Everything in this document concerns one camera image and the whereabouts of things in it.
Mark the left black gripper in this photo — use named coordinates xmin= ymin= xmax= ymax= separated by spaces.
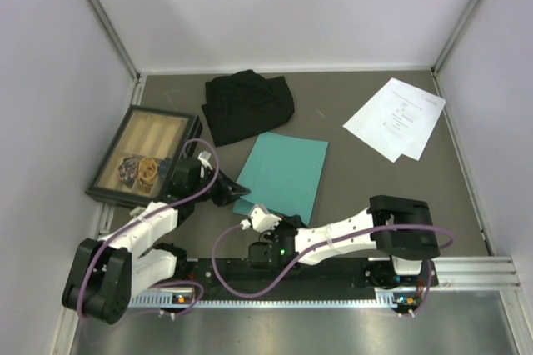
xmin=191 ymin=164 xmax=250 ymax=207

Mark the teal file folder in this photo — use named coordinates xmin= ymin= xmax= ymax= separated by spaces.
xmin=233 ymin=132 xmax=328 ymax=226

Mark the white paper sheet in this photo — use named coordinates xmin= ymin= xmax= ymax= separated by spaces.
xmin=401 ymin=143 xmax=426 ymax=161
xmin=343 ymin=78 xmax=446 ymax=163

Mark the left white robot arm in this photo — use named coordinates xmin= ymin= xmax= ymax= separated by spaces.
xmin=62 ymin=152 xmax=250 ymax=325

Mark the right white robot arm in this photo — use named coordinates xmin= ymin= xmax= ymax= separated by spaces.
xmin=239 ymin=195 xmax=441 ymax=285

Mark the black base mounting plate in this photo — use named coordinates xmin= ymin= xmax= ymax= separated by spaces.
xmin=155 ymin=257 xmax=438 ymax=300

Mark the black folded cloth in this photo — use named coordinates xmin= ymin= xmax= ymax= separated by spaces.
xmin=202 ymin=70 xmax=295 ymax=147

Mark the white zip tie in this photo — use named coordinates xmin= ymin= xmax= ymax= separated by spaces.
xmin=129 ymin=207 xmax=145 ymax=218

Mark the black glass-lid display box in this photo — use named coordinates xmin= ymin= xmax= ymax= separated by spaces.
xmin=86 ymin=105 xmax=203 ymax=208

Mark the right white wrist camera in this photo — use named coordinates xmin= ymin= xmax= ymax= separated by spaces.
xmin=239 ymin=204 xmax=281 ymax=233

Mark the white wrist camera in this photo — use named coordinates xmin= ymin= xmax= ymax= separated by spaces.
xmin=239 ymin=204 xmax=281 ymax=233
xmin=197 ymin=151 xmax=213 ymax=170

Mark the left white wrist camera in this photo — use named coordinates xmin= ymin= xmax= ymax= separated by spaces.
xmin=197 ymin=151 xmax=213 ymax=170

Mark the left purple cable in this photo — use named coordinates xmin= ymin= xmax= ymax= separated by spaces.
xmin=72 ymin=137 xmax=221 ymax=318

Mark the purple cable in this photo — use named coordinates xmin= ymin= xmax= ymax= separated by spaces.
xmin=211 ymin=223 xmax=456 ymax=318
xmin=72 ymin=137 xmax=221 ymax=318

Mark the gold bracelet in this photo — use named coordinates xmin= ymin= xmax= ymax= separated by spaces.
xmin=137 ymin=157 xmax=162 ymax=196

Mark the grey slotted cable duct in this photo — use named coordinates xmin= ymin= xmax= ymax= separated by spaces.
xmin=128 ymin=291 xmax=418 ymax=310

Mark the dark beaded bracelet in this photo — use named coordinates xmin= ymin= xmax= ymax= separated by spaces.
xmin=117 ymin=156 xmax=141 ymax=185

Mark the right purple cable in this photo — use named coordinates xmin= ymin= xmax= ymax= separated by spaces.
xmin=211 ymin=223 xmax=456 ymax=318

